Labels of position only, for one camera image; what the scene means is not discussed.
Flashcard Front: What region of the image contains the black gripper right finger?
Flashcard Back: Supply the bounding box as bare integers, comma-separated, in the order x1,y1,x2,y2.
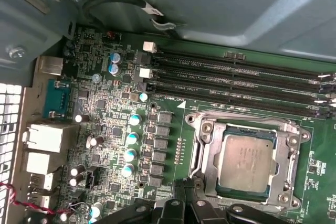
186,177,279,224

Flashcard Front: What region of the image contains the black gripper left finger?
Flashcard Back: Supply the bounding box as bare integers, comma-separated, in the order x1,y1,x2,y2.
94,178,188,224

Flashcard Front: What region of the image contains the metal socket cover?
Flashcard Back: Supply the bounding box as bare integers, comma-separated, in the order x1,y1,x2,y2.
198,116,301,209

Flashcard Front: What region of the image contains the silver Intel CPU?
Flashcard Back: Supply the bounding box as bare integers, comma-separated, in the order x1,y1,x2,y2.
215,125,279,204

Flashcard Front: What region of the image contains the CPU socket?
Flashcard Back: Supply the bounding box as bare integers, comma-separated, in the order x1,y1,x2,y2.
185,108,312,215

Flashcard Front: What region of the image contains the black RAM slot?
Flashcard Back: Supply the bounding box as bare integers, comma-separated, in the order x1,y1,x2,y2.
143,41,336,80
140,68,336,92
136,82,336,105
157,90,333,120

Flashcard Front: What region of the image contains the green motherboard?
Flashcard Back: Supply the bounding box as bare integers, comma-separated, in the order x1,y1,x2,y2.
25,26,336,224

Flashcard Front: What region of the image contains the metal network port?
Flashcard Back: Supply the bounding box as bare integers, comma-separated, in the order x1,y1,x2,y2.
23,123,79,154

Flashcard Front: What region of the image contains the blue rear port connector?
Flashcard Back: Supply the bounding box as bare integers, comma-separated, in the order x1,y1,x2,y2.
42,79,72,120

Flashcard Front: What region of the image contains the black PC case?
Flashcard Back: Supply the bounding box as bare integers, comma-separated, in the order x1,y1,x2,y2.
0,0,336,224

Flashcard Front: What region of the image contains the red twisted wire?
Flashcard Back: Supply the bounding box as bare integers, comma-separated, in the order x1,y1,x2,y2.
0,181,73,216

